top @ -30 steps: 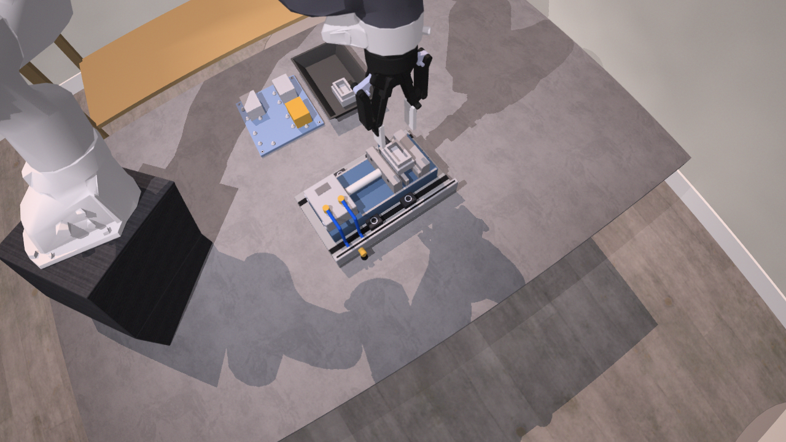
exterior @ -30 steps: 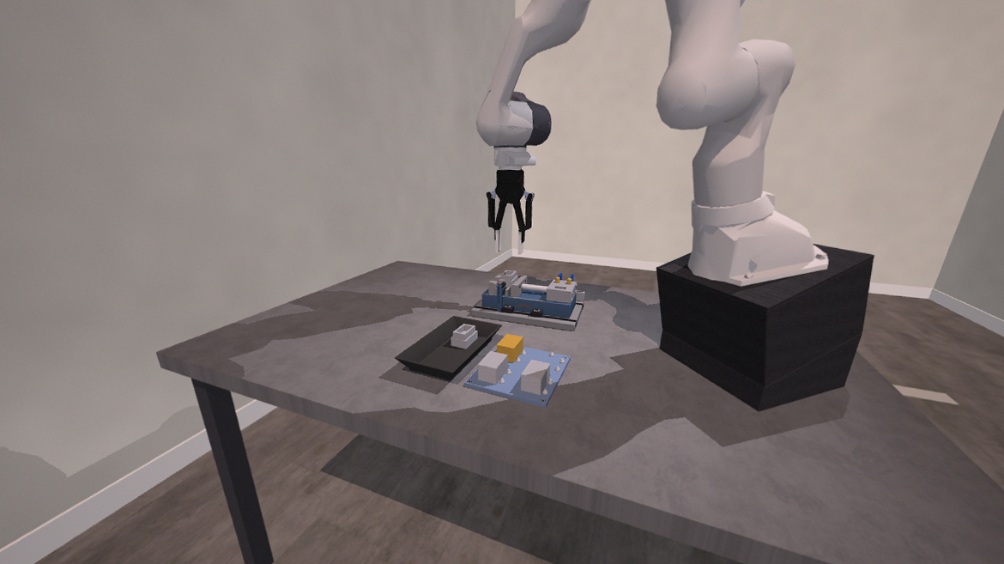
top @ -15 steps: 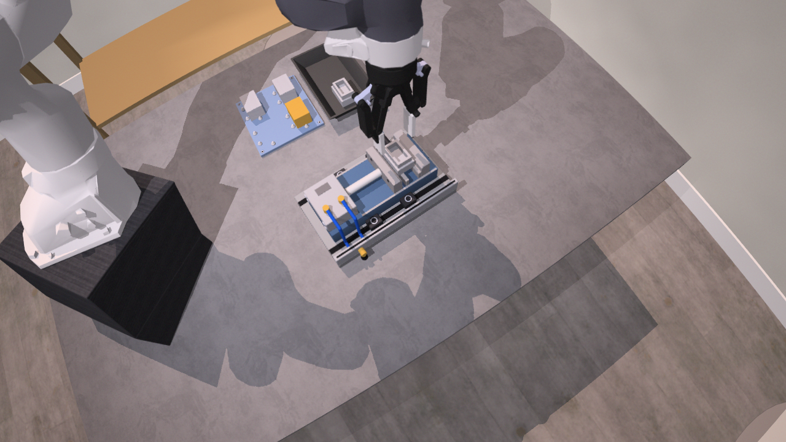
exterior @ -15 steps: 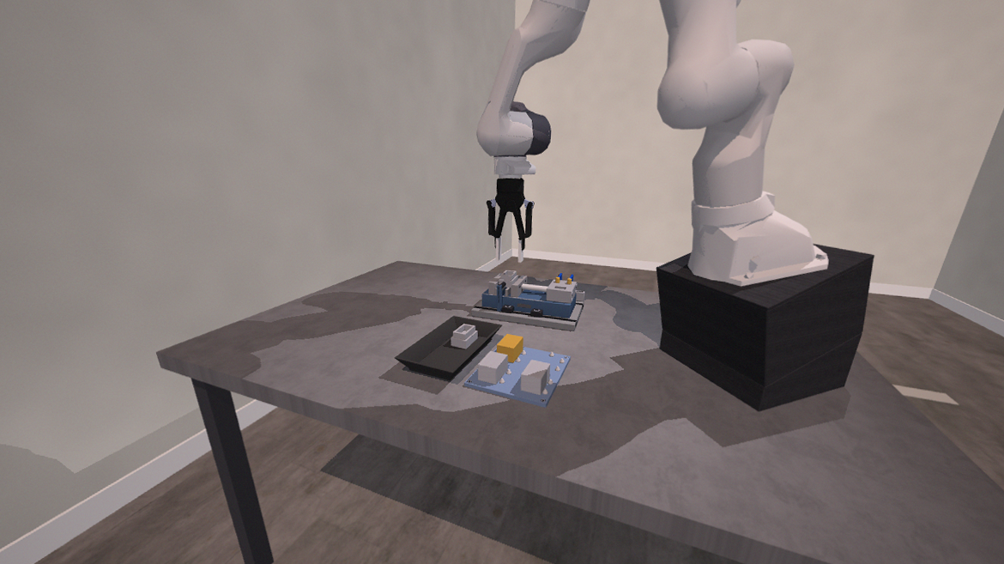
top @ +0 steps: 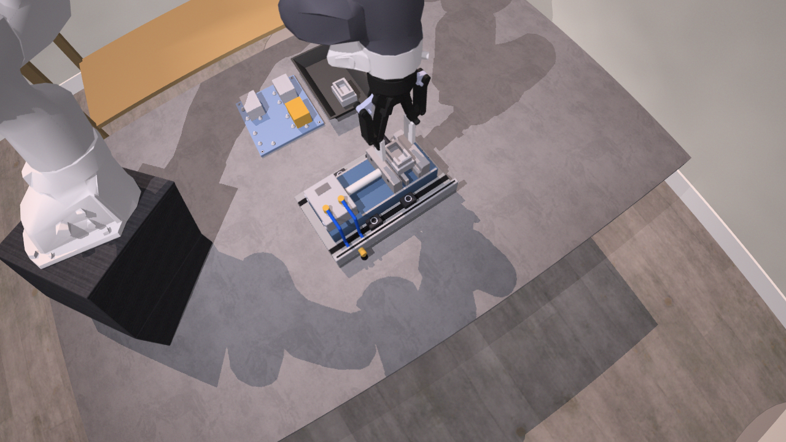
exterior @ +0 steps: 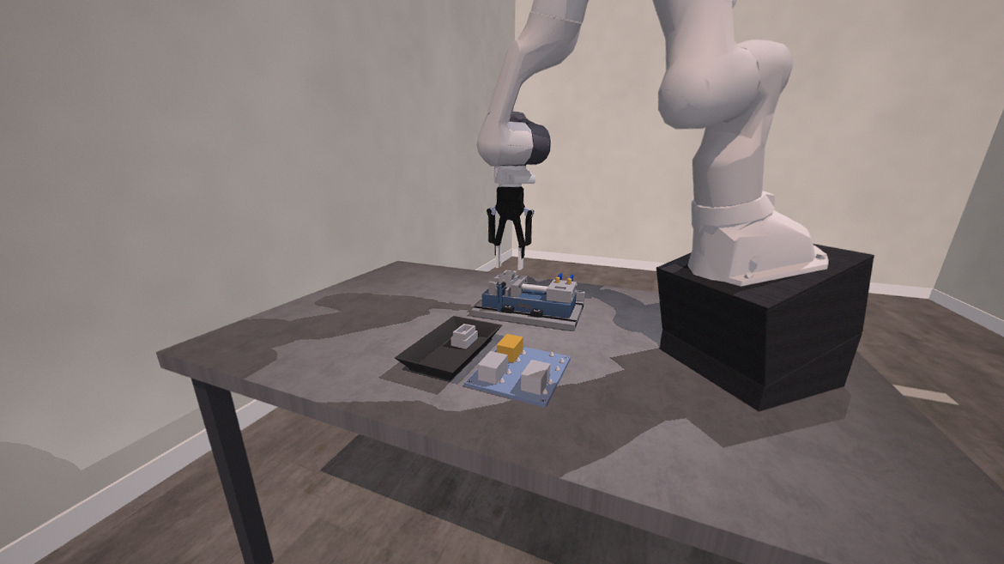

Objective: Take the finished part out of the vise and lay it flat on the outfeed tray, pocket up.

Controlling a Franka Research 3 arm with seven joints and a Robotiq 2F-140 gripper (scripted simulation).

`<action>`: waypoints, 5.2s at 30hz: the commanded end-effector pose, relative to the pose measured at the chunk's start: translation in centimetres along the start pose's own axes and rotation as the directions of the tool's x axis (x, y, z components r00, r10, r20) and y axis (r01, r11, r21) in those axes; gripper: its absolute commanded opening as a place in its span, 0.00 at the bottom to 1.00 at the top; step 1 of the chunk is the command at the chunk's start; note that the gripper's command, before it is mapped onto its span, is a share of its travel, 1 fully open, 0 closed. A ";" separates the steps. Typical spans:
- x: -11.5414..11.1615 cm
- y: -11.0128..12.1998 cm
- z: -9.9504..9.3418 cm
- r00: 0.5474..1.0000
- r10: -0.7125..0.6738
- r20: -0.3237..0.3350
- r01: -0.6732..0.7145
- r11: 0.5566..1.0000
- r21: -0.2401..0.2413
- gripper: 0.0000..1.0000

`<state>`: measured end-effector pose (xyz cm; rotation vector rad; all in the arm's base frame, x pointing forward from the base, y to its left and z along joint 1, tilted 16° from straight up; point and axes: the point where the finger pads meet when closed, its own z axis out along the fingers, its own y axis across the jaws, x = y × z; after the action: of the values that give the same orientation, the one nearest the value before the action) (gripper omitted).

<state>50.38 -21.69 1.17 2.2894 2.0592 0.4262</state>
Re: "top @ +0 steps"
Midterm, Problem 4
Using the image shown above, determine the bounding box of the orange-yellow block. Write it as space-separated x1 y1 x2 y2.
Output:
285 97 312 129

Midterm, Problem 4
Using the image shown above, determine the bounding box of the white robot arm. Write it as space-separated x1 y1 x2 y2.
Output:
0 0 429 269

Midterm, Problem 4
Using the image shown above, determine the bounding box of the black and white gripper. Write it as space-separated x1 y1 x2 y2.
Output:
353 68 430 161

